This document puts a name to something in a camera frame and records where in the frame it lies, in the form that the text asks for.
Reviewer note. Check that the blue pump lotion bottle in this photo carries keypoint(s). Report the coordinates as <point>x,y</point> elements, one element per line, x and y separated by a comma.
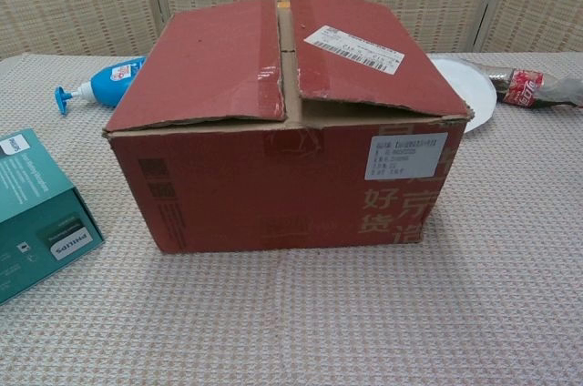
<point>107,85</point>

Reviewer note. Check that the white round plate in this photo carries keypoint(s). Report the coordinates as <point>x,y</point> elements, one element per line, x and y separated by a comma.
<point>473,90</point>

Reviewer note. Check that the red cardboard shipping box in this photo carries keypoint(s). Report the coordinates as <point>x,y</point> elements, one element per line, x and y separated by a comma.
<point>273,185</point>

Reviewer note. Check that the teal Philips product carton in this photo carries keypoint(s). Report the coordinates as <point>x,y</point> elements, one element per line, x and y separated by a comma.
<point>32,204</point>

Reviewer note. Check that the yellow padded envelope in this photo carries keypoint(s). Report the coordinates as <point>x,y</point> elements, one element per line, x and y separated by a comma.
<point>283,4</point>

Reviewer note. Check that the bamboo folding screen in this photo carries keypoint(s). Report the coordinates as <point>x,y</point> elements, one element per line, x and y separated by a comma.
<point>68,3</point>

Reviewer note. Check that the crushed cola plastic bottle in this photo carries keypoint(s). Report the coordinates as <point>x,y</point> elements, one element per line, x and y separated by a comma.
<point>524,85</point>

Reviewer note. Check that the beige woven tablecloth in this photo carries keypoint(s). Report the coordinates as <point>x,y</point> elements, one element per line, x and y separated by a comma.
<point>291,322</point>

